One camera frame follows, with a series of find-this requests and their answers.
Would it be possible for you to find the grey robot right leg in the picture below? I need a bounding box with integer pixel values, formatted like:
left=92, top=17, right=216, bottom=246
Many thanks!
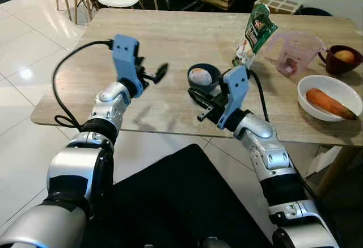
left=202, top=237, right=229, bottom=248

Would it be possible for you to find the round orange fruit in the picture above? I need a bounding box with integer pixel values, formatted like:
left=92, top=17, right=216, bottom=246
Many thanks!
left=335, top=49, right=357, bottom=65

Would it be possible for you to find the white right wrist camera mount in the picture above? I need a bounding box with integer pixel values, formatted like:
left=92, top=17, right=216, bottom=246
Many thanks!
left=219, top=65, right=250, bottom=131

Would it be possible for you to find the pale egg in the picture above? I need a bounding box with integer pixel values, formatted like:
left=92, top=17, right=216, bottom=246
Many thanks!
left=189, top=68, right=213, bottom=86

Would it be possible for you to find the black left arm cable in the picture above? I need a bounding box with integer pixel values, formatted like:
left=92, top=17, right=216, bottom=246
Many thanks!
left=52, top=40, right=114, bottom=131

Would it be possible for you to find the pink plastic measuring jug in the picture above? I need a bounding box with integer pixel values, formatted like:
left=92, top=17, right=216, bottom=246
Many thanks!
left=265, top=31, right=327, bottom=78

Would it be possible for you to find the large white bowl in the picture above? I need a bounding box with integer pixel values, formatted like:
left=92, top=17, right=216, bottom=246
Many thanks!
left=297, top=75, right=363, bottom=123

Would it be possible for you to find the dark blue cup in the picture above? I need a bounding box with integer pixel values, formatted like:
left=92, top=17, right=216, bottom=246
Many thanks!
left=187, top=63, right=221, bottom=94

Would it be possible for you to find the green snack bag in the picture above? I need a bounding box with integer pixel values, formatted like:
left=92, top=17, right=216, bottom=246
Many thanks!
left=232, top=3, right=278, bottom=70

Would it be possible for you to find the light wooden table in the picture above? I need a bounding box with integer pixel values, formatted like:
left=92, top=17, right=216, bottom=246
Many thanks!
left=30, top=8, right=363, bottom=197

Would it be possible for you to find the orange carrot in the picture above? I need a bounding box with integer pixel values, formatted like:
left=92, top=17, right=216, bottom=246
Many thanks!
left=306, top=88, right=359, bottom=120

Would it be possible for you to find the dark blue round object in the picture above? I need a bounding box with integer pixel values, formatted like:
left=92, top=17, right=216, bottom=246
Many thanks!
left=298, top=7, right=334, bottom=17

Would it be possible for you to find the white lattice box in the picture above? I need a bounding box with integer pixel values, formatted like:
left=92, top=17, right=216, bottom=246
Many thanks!
left=254, top=0, right=304, bottom=15

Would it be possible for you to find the dark red cup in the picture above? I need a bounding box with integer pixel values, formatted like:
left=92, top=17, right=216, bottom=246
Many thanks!
left=318, top=45, right=363, bottom=76

